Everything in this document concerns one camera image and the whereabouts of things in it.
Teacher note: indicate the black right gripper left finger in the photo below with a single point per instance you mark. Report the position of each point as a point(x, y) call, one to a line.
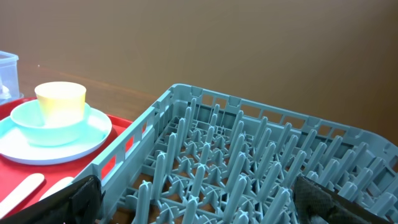
point(79, 203)

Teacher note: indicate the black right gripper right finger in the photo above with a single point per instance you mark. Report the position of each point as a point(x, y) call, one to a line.
point(314, 200)

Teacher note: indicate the grey dishwasher rack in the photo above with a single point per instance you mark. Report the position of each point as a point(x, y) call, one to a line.
point(199, 156)

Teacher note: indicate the white plastic spoon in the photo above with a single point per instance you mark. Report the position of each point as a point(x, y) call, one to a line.
point(61, 184)

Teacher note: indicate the white plastic fork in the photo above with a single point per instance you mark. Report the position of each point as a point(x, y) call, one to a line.
point(21, 192)

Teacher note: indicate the red plastic tray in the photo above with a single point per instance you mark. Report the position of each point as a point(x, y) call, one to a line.
point(12, 173)

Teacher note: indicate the light blue plate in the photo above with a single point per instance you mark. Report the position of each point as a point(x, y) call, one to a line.
point(15, 147)

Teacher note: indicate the yellow plastic cup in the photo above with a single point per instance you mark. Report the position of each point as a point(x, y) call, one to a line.
point(61, 103)

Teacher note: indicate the light blue bowl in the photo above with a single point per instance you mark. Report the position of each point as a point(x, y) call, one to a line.
point(30, 120)

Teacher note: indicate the clear plastic bin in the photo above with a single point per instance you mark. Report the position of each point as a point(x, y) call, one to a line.
point(9, 78)

